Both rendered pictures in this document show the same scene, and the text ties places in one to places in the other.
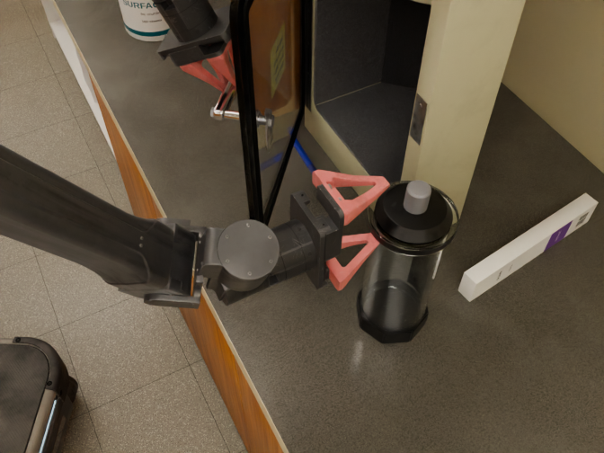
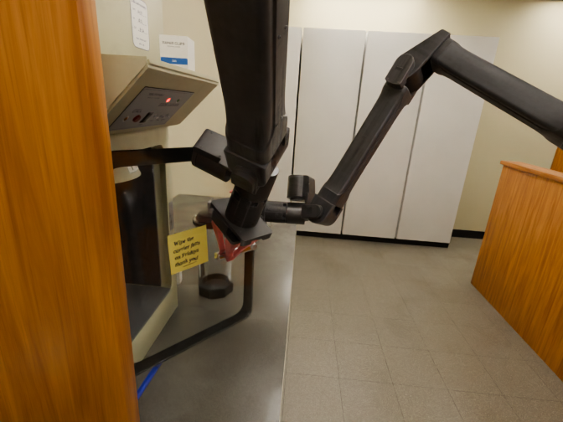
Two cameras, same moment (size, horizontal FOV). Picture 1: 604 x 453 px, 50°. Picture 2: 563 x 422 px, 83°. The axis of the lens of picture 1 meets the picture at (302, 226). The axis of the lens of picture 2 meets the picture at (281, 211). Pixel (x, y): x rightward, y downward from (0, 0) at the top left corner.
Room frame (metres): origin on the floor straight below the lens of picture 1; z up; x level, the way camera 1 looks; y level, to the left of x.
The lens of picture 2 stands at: (1.09, 0.45, 1.47)
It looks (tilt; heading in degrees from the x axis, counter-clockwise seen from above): 18 degrees down; 211
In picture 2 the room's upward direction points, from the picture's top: 4 degrees clockwise
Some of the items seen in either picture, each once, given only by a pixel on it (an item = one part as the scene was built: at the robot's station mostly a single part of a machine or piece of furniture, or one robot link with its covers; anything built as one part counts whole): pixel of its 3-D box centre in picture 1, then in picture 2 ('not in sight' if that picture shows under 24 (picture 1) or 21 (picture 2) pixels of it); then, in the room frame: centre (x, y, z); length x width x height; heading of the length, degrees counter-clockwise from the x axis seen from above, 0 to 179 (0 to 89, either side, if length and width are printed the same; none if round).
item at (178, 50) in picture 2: not in sight; (178, 56); (0.64, -0.07, 1.54); 0.05 x 0.05 x 0.06; 33
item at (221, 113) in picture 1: (239, 97); (232, 247); (0.66, 0.08, 1.20); 0.10 x 0.05 x 0.03; 167
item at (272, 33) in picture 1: (276, 72); (189, 256); (0.72, 0.04, 1.19); 0.30 x 0.01 x 0.40; 167
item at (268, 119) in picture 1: (265, 130); not in sight; (0.61, 0.05, 1.18); 0.02 x 0.02 x 0.06; 77
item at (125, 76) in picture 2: not in sight; (161, 100); (0.71, -0.03, 1.46); 0.32 x 0.12 x 0.10; 28
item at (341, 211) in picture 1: (348, 204); not in sight; (0.45, -0.05, 1.23); 0.09 x 0.07 x 0.07; 118
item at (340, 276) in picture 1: (344, 244); not in sight; (0.45, -0.05, 1.16); 0.09 x 0.07 x 0.07; 118
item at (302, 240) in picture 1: (289, 249); (272, 211); (0.41, 0.01, 1.20); 0.07 x 0.07 x 0.10; 28
